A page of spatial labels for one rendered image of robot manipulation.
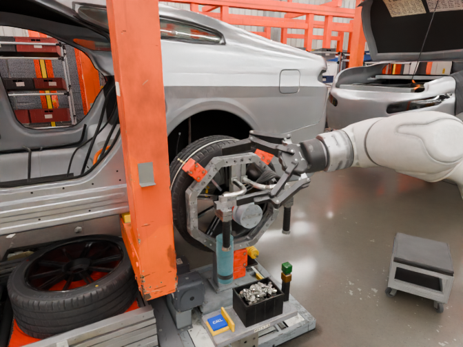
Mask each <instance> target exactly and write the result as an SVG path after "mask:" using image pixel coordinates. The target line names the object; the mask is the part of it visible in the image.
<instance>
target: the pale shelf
mask: <svg viewBox="0 0 463 347"><path fill-rule="evenodd" d="M225 311H226V313H227V314H228V315H229V317H230V318H231V320H232V321H233V323H234V332H232V330H231V328H229V330H226V331H225V332H222V333H219V334H217V335H214V336H213V335H212V333H211V332H210V330H209V328H208V326H207V324H206V322H207V319H209V318H211V317H215V316H217V315H220V314H221V311H218V312H215V313H212V314H210V315H207V316H204V317H202V318H201V321H202V324H203V326H204V328H205V330H206V331H207V334H208V335H209V337H210V339H211V341H212V343H213V344H214V346H215V347H223V346H226V345H228V344H231V343H233V342H235V341H238V340H240V339H243V338H245V337H248V336H250V335H253V334H254V333H257V332H259V331H261V330H264V329H266V328H269V327H271V326H273V325H276V324H278V323H281V322H283V321H285V320H287V319H290V318H292V317H295V316H297V315H298V310H297V309H296V308H295V307H294V306H293V305H292V304H291V303H290V302H286V303H283V310H282V314H281V315H278V316H275V317H272V318H270V319H267V320H265V321H263V322H260V323H257V324H254V325H252V326H249V327H247V328H245V326H244V324H243V323H242V322H241V320H240V318H239V317H238V316H237V314H236V312H235V310H234V309H233V306H231V307H229V308H226V309H225Z"/></svg>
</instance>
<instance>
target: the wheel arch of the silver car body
mask: <svg viewBox="0 0 463 347"><path fill-rule="evenodd" d="M189 117H191V143H193V142H194V141H196V140H198V139H200V138H204V137H208V136H214V135H223V136H231V137H233V138H236V139H239V140H243V139H246V138H249V131H250V130H255V129H254V127H253V126H252V125H251V123H250V122H249V121H247V120H246V119H245V118H243V117H242V116H241V115H239V114H237V113H236V112H233V111H230V110H228V109H221V108H210V109H203V110H200V111H198V112H194V113H193V114H190V115H189V116H187V117H185V118H184V119H183V120H181V121H180V122H179V123H178V124H176V125H175V126H174V127H173V128H172V130H171V131H170V132H169V133H168V135H167V145H168V156H169V166H170V164H171V163H172V161H174V159H175V157H176V142H177V139H178V133H179V132H180V133H181V134H180V137H179V140H178V147H177V155H178V154H179V153H180V152H181V151H182V150H183V149H184V148H186V146H188V123H187V118H189Z"/></svg>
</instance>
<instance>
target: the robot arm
mask: <svg viewBox="0 0 463 347"><path fill-rule="evenodd" d="M272 143H273V144H272ZM274 144H278V145H274ZM282 145H284V146H285V145H286V147H283V146H282ZM251 147H254V148H256V149H259V150H261V151H265V152H267V153H269V154H273V155H274V156H275V157H277V158H279V159H278V161H279V163H280V164H281V165H282V170H283V171H284V174H283V175H282V177H281V178H280V180H279V181H278V182H277V183H276V185H275V186H274V188H273V189H272V190H271V192H269V190H268V189H266V190H263V191H258V192H255V193H249V194H246V195H243V196H238V197H236V205H237V206H240V205H244V204H249V203H252V202H254V204H256V205H258V204H263V203H266V202H270V203H272V204H273V206H274V208H275V209H278V208H280V207H281V206H282V205H283V204H284V203H286V201H288V200H289V199H290V198H291V197H293V196H294V195H295V194H296V193H298V192H299V191H300V190H301V189H304V188H306V187H308V186H309V184H310V182H311V178H310V177H307V175H306V174H310V173H313V172H317V171H324V172H330V171H335V170H339V169H346V168H347V167H362V168H367V167H388V168H390V169H394V170H395V171H396V172H398V173H401V174H405V175H408V176H412V177H415V178H419V179H421V180H425V181H427V182H437V181H440V180H443V179H447V180H450V181H452V182H454V183H455V184H457V186H458V188H459V190H460V193H461V196H462V199H463V122H462V121H461V120H460V119H458V118H456V117H454V116H452V115H449V114H445V113H442V112H434V111H421V112H408V113H403V114H397V115H394V116H390V117H388V118H372V119H368V120H364V121H360V122H359V123H354V124H352V125H349V126H347V127H345V128H344V129H340V130H335V131H333V132H327V133H324V134H318V135H317V136H316V137H315V138H314V139H311V140H305V141H302V142H300V143H298V144H292V143H291V134H274V133H269V132H260V131H255V130H250V131H249V138H246V139H243V140H237V141H236V143H234V144H230V145H224V146H221V151H222V155H223V156H226V155H230V154H235V153H239V152H242V151H248V150H251ZM280 151H281V152H280ZM293 175H295V176H299V177H300V178H299V181H298V182H296V183H295V184H294V185H292V186H291V187H290V188H288V190H286V191H285V192H284V193H283V194H282V195H280V196H279V197H278V198H277V195H278V194H279V193H280V191H281V190H282V188H283V187H284V186H285V185H286V183H287V181H289V179H290V178H291V177H292V176H293Z"/></svg>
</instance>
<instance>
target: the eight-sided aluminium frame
mask: <svg viewBox="0 0 463 347"><path fill-rule="evenodd" d="M242 163H246V164H247V163H252V164H253V165H255V166H256V167H257V168H258V169H259V170H260V171H261V172H262V173H264V172H265V171H267V170H271V169H270V168H269V167H268V165H267V164H266V163H264V162H263V161H262V160H261V159H260V157H259V156H258V155H256V154H254V153H252V152H249V153H243V154H234V155H228V156H217V157H213V158H212V159H211V160H210V162H209V163H208V164H207V166H206V167H205V168H204V169H205V170H207V174H206V175H205V176H204V178H203V179H202V180H201V181H200V182H197V181H196V180H194V181H193V183H192V184H191V185H190V186H189V187H188V188H187V190H186V191H185V201H186V215H187V232H188V233H189V234H190V235H191V236H192V237H193V238H194V239H196V240H198V241H199V242H201V243H202V244H204V245H205V246H207V247H208V248H210V249H211V250H213V251H214V252H215V253H216V241H214V240H213V239H211V238H210V237H209V236H207V235H205V234H204V233H203V232H202V231H200V230H198V210H197V196H198V195H199V194H200V192H201V191H202V190H203V189H204V188H205V187H206V185H207V184H208V183H209V181H210V180H211V179H212V178H213V177H214V176H215V175H216V173H217V172H218V171H219V169H220V168H221V167H228V166H231V165H241V164H242ZM271 171H272V170H271ZM275 180H276V179H275V178H273V179H272V180H270V181H269V185H274V181H275ZM278 212H279V208H278V209H275V208H274V206H273V204H272V203H270V202H268V203H267V211H266V212H265V214H264V215H263V216H262V218H261V221H260V222H259V223H258V224H257V225H256V226H255V227H254V228H253V229H252V230H251V231H250V232H249V234H248V235H245V236H243V237H239V238H234V251H236V250H239V249H243V248H246V247H249V246H253V245H255V244H256V243H257V242H258V241H259V239H260V238H261V237H262V235H263V234H264V232H265V231H266V230H267V229H268V228H269V226H270V225H271V223H272V222H273V221H274V220H275V219H276V218H277V216H278Z"/></svg>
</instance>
